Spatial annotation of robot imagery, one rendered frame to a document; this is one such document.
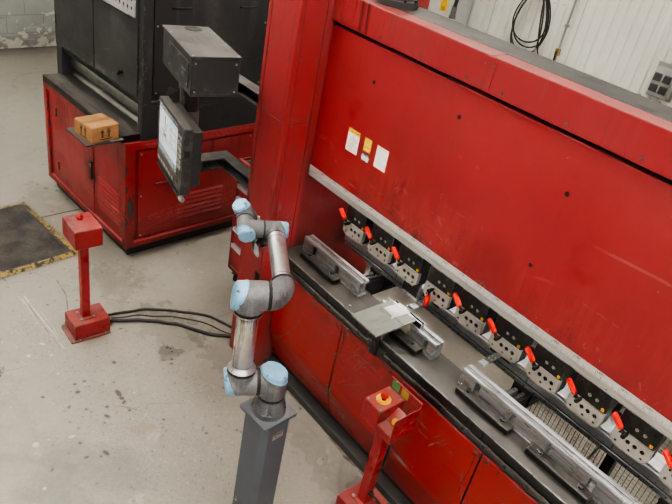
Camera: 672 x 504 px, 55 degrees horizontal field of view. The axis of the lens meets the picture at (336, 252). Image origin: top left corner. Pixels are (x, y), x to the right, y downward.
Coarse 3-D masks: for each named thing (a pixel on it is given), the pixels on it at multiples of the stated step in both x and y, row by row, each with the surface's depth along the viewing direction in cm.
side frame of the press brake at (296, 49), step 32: (288, 0) 301; (320, 0) 301; (288, 32) 307; (320, 32) 310; (288, 64) 312; (320, 64) 320; (288, 96) 318; (320, 96) 331; (256, 128) 345; (288, 128) 328; (256, 160) 352; (288, 160) 340; (256, 192) 359; (288, 192) 352; (320, 192) 368; (320, 224) 382; (352, 256) 418; (256, 352) 406
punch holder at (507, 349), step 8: (504, 320) 270; (496, 328) 275; (504, 328) 271; (512, 328) 268; (504, 336) 272; (512, 336) 269; (520, 336) 266; (528, 336) 265; (496, 344) 276; (504, 344) 273; (512, 344) 270; (520, 344) 267; (528, 344) 269; (504, 352) 274; (512, 352) 272; (520, 352) 268; (512, 360) 271; (520, 360) 274
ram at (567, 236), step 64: (384, 64) 292; (320, 128) 337; (384, 128) 301; (448, 128) 271; (512, 128) 247; (384, 192) 310; (448, 192) 279; (512, 192) 254; (576, 192) 233; (640, 192) 215; (448, 256) 287; (512, 256) 260; (576, 256) 238; (640, 256) 219; (512, 320) 267; (576, 320) 244; (640, 320) 224; (640, 384) 230
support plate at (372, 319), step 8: (384, 304) 323; (392, 304) 324; (360, 312) 314; (368, 312) 315; (376, 312) 316; (360, 320) 308; (368, 320) 309; (376, 320) 310; (384, 320) 312; (392, 320) 313; (400, 320) 314; (408, 320) 315; (368, 328) 304; (376, 328) 305; (384, 328) 306; (392, 328) 307; (376, 336) 301
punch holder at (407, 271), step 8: (400, 248) 310; (408, 248) 305; (400, 256) 311; (408, 256) 307; (416, 256) 302; (408, 264) 308; (416, 264) 304; (424, 264) 302; (400, 272) 313; (408, 272) 310; (416, 272) 305; (424, 272) 307; (408, 280) 310; (416, 280) 306; (424, 280) 311
